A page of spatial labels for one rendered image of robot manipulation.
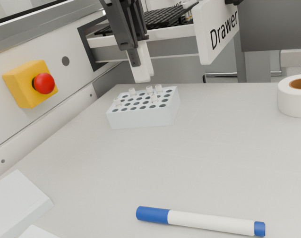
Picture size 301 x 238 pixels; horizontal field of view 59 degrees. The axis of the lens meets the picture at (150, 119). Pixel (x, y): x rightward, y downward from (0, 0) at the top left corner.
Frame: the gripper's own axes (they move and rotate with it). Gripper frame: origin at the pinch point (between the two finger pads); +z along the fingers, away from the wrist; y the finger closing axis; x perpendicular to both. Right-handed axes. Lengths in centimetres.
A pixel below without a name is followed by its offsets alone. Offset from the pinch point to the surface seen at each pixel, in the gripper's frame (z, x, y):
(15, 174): 8.6, -18.3, 21.0
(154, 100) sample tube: 6.1, 2.3, 4.3
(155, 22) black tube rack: -3.9, 0.5, -13.6
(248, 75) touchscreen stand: 55, 19, -111
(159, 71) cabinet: 17.7, -10.5, -41.1
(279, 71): 82, 42, -173
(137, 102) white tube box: 6.8, -1.7, 3.1
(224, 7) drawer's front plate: -3.5, 15.1, -16.5
